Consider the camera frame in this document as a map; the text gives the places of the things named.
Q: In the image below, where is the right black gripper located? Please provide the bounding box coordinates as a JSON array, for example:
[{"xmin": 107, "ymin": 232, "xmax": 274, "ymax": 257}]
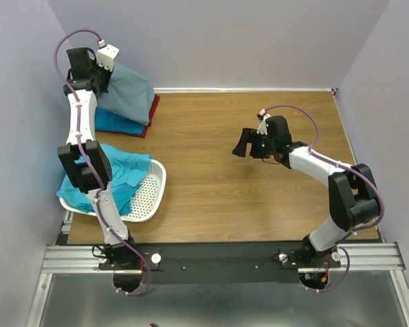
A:
[{"xmin": 231, "ymin": 128, "xmax": 275, "ymax": 159}]

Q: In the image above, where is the grey-blue t shirt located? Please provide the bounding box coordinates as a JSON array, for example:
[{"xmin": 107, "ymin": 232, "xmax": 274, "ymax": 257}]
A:
[{"xmin": 97, "ymin": 63, "xmax": 155, "ymax": 126}]

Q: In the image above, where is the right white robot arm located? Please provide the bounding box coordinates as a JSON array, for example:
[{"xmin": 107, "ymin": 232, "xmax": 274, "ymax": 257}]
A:
[{"xmin": 232, "ymin": 114, "xmax": 384, "ymax": 267}]

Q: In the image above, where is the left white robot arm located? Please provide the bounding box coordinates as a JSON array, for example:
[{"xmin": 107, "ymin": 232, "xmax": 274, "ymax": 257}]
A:
[{"xmin": 57, "ymin": 45, "xmax": 138, "ymax": 270}]

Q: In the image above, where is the folded teal t shirt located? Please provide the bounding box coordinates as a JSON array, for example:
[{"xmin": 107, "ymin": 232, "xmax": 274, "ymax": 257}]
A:
[{"xmin": 95, "ymin": 108, "xmax": 147, "ymax": 136}]

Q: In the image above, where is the folded red t shirt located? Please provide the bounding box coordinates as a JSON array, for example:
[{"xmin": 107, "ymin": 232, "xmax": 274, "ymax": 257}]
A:
[{"xmin": 116, "ymin": 95, "xmax": 160, "ymax": 138}]

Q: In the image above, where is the crumpled teal t shirt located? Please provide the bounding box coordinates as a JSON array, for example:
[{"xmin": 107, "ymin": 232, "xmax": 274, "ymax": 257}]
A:
[{"xmin": 57, "ymin": 144, "xmax": 153, "ymax": 215}]

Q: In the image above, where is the white perforated basket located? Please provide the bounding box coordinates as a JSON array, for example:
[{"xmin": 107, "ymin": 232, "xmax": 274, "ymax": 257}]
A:
[{"xmin": 59, "ymin": 159, "xmax": 166, "ymax": 223}]

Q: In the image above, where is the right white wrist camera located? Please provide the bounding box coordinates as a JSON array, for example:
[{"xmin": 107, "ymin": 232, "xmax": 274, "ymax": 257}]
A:
[{"xmin": 256, "ymin": 109, "xmax": 271, "ymax": 135}]

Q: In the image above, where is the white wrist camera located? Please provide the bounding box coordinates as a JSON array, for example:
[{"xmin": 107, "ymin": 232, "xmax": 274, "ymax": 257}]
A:
[
  {"xmin": 256, "ymin": 109, "xmax": 271, "ymax": 135},
  {"xmin": 95, "ymin": 39, "xmax": 120, "ymax": 72}
]

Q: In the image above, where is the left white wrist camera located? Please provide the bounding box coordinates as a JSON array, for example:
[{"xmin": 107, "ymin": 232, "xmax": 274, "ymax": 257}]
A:
[{"xmin": 95, "ymin": 39, "xmax": 120, "ymax": 72}]

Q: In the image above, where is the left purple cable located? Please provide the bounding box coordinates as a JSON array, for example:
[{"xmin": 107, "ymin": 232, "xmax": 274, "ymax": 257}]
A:
[{"xmin": 53, "ymin": 29, "xmax": 137, "ymax": 253}]

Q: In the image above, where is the purple cable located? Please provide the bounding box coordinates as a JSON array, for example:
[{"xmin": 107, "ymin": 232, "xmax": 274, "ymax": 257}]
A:
[
  {"xmin": 260, "ymin": 104, "xmax": 386, "ymax": 246},
  {"xmin": 53, "ymin": 29, "xmax": 137, "ymax": 253}
]

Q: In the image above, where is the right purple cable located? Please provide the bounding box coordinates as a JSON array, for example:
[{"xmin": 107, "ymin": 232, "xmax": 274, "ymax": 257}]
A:
[{"xmin": 260, "ymin": 104, "xmax": 386, "ymax": 246}]

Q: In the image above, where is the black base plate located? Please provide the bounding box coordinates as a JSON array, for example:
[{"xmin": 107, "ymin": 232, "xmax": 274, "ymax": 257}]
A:
[{"xmin": 96, "ymin": 241, "xmax": 341, "ymax": 286}]

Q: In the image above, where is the aluminium frame rail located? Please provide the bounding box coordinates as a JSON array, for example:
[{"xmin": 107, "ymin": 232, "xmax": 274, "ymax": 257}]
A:
[{"xmin": 27, "ymin": 241, "xmax": 409, "ymax": 326}]

